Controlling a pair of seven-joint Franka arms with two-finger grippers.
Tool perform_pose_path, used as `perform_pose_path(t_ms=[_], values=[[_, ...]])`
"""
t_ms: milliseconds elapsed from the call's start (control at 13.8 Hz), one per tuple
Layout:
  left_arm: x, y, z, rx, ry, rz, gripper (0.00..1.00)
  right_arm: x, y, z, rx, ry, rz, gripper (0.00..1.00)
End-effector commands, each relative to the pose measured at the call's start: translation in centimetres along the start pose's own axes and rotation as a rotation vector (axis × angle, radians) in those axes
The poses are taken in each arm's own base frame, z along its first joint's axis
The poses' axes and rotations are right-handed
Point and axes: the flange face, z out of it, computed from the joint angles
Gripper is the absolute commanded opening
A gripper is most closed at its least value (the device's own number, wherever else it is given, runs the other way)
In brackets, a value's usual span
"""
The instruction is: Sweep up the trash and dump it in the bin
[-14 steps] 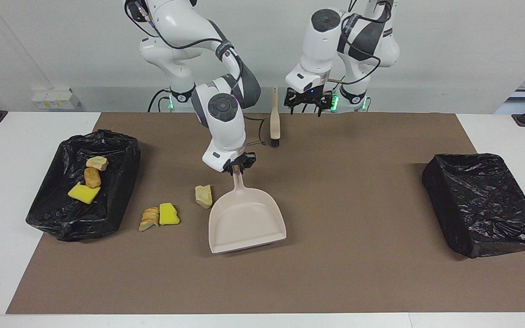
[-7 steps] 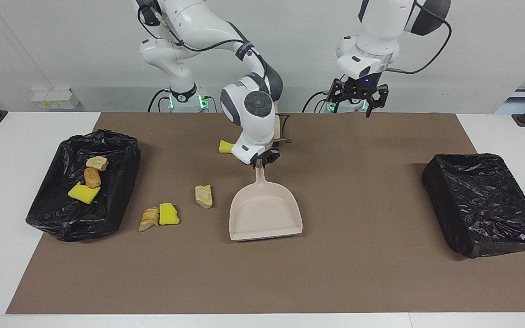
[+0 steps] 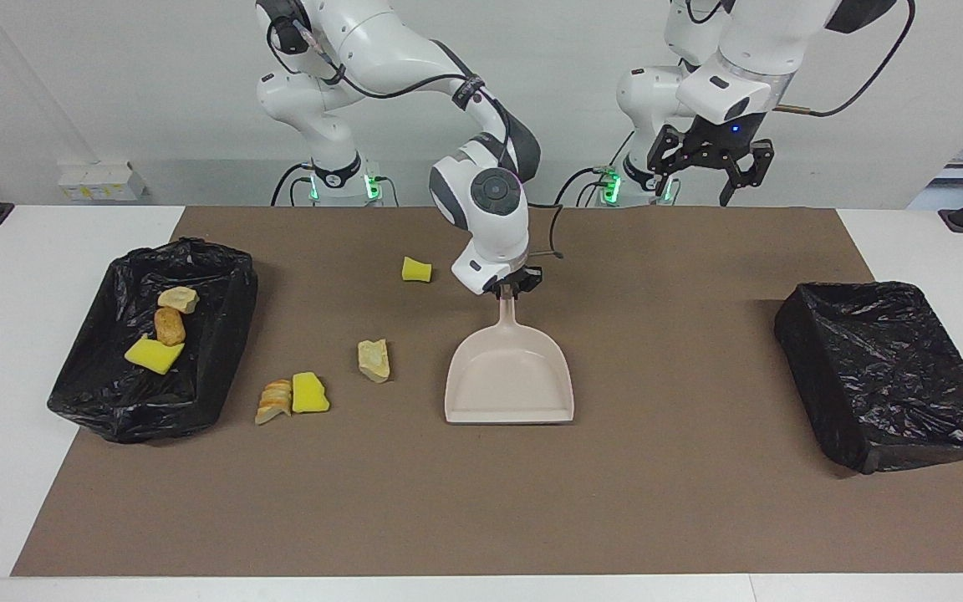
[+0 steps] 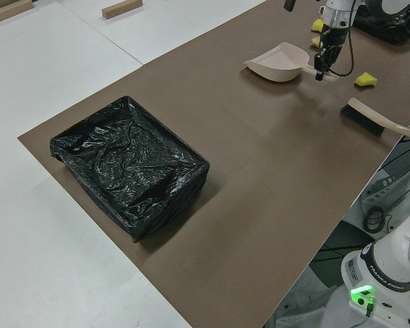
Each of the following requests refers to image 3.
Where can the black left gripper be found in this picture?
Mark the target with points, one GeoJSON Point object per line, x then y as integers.
{"type": "Point", "coordinates": [724, 138]}

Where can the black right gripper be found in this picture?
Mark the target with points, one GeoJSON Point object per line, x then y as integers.
{"type": "Point", "coordinates": [519, 282]}

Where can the beige plastic dustpan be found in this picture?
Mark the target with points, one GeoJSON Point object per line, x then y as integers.
{"type": "Point", "coordinates": [508, 376]}

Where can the small notched yellow sponge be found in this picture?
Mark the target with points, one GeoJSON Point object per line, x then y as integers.
{"type": "Point", "coordinates": [415, 269]}

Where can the pale bread chunk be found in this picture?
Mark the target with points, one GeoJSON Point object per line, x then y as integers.
{"type": "Point", "coordinates": [374, 359]}

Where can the yellow sponge piece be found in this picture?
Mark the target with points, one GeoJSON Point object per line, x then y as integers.
{"type": "Point", "coordinates": [154, 355]}
{"type": "Point", "coordinates": [309, 395]}

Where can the striped bread slice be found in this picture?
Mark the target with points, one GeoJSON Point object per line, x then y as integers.
{"type": "Point", "coordinates": [272, 403]}

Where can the pale round bread piece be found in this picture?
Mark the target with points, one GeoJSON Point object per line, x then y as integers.
{"type": "Point", "coordinates": [178, 298]}

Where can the brown bread roll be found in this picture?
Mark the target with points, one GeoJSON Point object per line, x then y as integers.
{"type": "Point", "coordinates": [170, 326]}

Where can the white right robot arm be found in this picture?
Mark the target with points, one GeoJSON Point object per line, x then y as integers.
{"type": "Point", "coordinates": [490, 226]}

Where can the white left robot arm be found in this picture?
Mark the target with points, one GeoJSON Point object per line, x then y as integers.
{"type": "Point", "coordinates": [674, 84]}

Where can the rectangular bin with black bag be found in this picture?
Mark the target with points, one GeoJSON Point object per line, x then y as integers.
{"type": "Point", "coordinates": [891, 376]}

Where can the bin with crumpled black bag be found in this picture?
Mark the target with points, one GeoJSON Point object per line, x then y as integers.
{"type": "Point", "coordinates": [206, 368]}

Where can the brown table mat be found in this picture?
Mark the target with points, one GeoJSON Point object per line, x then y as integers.
{"type": "Point", "coordinates": [481, 518]}

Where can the white wall socket box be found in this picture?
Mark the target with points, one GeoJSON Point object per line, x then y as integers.
{"type": "Point", "coordinates": [101, 182]}

